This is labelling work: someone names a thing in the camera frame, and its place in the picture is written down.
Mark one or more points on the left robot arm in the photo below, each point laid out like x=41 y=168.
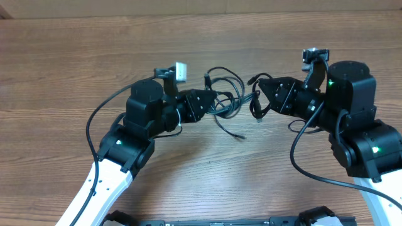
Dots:
x=128 y=145

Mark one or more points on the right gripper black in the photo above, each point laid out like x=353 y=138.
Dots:
x=290 y=87

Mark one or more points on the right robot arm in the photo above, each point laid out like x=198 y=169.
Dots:
x=339 y=99

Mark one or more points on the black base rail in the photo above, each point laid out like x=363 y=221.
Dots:
x=315 y=216

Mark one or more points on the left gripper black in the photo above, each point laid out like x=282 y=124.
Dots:
x=193 y=111

